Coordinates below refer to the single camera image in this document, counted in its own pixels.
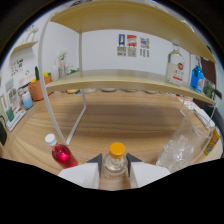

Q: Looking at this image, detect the black handled jug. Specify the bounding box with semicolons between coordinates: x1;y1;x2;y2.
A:
0;115;8;147

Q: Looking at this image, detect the clear bottle orange cap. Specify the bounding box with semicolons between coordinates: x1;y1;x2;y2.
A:
101;141;129;178

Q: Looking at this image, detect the multicolour wall poster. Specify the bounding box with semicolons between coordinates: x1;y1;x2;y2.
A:
139;36;150;58

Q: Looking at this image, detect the green round bottle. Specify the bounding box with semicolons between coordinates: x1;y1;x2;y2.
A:
202;78;217;100

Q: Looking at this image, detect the wooden wall shelf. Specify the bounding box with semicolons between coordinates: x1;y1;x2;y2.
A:
9;40;39;56

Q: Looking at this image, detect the blue wall poster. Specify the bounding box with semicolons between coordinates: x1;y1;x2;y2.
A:
117;33;126;57

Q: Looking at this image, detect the white kitchen scale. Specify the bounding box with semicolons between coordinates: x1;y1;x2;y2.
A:
5;109;27;132

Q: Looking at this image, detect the clear glass with ice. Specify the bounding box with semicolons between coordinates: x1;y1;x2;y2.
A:
155;109;209;174

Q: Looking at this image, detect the blue glass bottle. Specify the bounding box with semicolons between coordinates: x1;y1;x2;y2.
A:
189;56;205;94

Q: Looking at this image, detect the two-tier wooden shelf rack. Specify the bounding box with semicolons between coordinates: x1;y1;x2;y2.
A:
37;0;218;146

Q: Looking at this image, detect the small red liquid bottle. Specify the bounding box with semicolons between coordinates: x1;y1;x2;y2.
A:
44;133;79;169

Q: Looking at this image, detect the clear bottle red label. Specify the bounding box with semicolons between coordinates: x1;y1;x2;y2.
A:
164;39;186;88

